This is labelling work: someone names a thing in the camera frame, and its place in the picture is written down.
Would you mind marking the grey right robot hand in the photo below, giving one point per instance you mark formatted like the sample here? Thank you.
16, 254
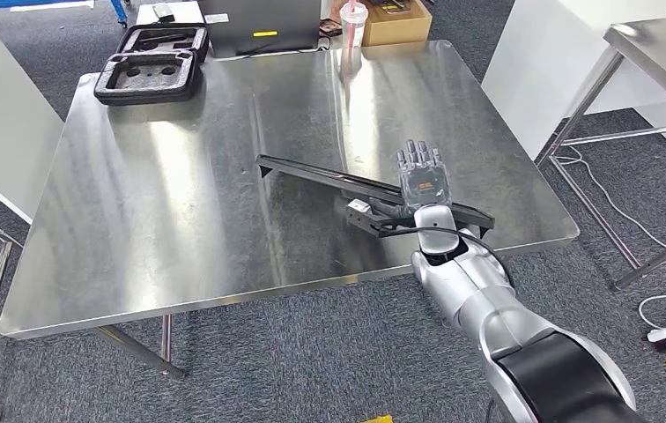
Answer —
423, 181

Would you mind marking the long black plastic part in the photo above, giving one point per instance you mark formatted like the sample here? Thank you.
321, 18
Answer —
321, 175

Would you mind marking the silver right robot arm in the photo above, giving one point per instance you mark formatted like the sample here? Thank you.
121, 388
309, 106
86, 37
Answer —
485, 292

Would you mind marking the stainless steel workbench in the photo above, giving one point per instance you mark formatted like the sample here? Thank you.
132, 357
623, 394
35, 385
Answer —
222, 175

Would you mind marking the blue metal shelf rack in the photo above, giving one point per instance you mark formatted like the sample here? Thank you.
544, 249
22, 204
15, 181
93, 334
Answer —
118, 11

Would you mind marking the brown cardboard box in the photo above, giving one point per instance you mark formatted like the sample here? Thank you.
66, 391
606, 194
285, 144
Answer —
397, 29

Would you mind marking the white panel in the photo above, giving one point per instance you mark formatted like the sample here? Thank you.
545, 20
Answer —
543, 70
6, 117

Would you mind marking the plastic drink cup with straw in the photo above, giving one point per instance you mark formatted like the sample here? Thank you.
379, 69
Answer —
353, 26

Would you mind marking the black item on cardboard box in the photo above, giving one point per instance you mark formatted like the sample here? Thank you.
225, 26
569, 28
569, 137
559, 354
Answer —
394, 6

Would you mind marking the small dark brown object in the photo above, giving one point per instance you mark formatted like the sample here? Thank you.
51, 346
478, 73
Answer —
330, 27

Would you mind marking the dark grey laptop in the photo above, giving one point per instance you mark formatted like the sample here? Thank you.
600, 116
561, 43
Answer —
257, 26

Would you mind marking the yellow floor tape square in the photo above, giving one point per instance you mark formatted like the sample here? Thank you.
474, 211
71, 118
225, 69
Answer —
378, 419

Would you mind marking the small white table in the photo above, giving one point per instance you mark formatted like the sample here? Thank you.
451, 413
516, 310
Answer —
187, 11

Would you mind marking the black foam case round holes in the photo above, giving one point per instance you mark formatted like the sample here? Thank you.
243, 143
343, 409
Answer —
146, 79

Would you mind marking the small grey device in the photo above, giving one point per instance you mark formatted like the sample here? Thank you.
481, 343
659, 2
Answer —
164, 11

